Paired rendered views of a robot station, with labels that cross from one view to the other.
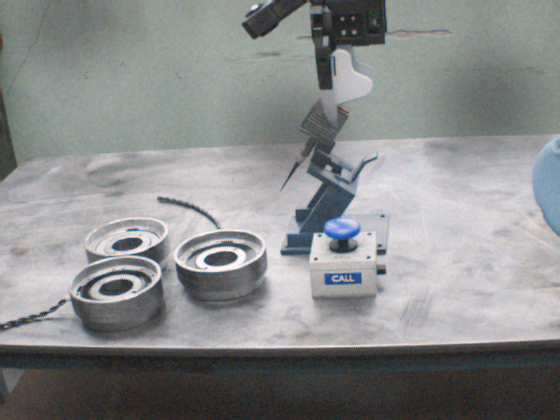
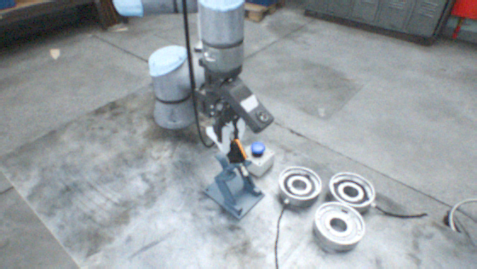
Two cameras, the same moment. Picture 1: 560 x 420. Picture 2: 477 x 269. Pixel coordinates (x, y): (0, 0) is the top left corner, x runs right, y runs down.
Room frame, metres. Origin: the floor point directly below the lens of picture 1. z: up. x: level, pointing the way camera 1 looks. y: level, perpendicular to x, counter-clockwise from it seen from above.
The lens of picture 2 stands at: (1.32, 0.20, 1.42)
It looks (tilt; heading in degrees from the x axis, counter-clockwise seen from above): 40 degrees down; 211
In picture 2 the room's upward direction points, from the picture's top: straight up
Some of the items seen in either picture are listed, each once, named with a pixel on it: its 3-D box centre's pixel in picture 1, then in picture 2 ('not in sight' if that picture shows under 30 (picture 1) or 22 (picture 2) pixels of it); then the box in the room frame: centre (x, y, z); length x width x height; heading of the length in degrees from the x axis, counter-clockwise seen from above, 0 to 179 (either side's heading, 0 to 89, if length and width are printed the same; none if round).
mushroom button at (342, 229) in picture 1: (343, 242); (257, 151); (0.78, -0.06, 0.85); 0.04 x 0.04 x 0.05
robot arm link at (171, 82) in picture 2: not in sight; (172, 71); (0.71, -0.40, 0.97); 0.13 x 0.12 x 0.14; 130
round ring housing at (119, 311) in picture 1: (117, 294); (349, 193); (0.77, 0.19, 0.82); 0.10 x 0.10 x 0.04
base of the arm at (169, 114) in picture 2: not in sight; (175, 103); (0.72, -0.41, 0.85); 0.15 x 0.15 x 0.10
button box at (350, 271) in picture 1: (349, 263); (255, 157); (0.78, -0.07, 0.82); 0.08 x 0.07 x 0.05; 81
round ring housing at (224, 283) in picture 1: (221, 265); (298, 186); (0.81, 0.08, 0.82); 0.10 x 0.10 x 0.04
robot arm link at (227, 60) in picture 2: not in sight; (221, 53); (0.90, -0.09, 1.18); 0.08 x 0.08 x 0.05
